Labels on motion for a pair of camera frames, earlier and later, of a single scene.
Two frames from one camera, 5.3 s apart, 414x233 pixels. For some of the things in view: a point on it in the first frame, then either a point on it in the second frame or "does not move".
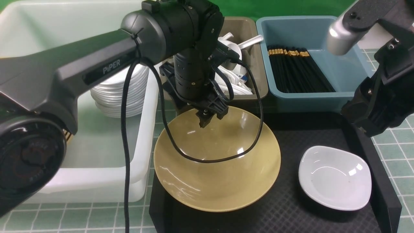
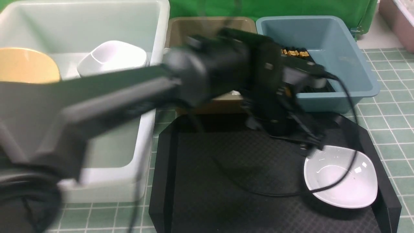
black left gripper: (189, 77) → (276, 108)
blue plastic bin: (302, 74) does not move
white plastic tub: (92, 170) does not move
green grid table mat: (395, 148) does not move
